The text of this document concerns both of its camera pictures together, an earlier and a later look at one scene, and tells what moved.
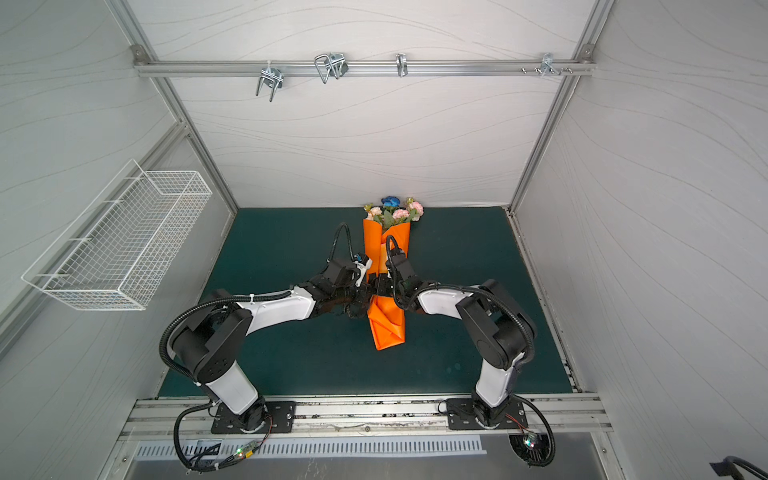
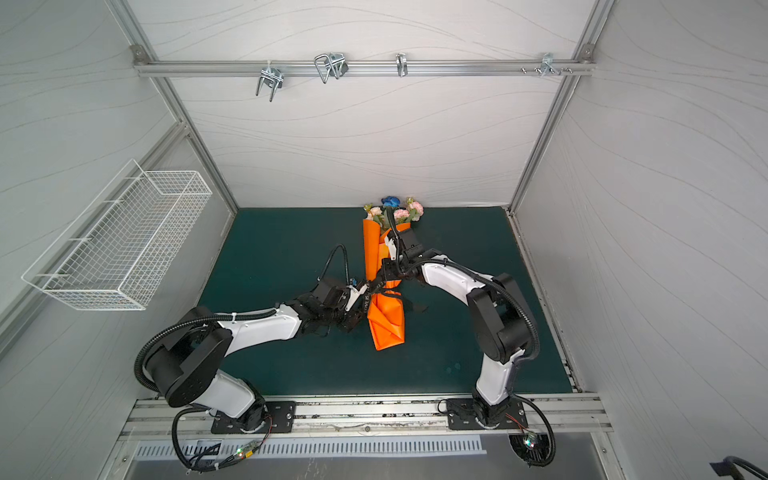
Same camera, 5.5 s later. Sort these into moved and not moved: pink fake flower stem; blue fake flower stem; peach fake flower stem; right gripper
Moved: right gripper
Not moved: pink fake flower stem; blue fake flower stem; peach fake flower stem
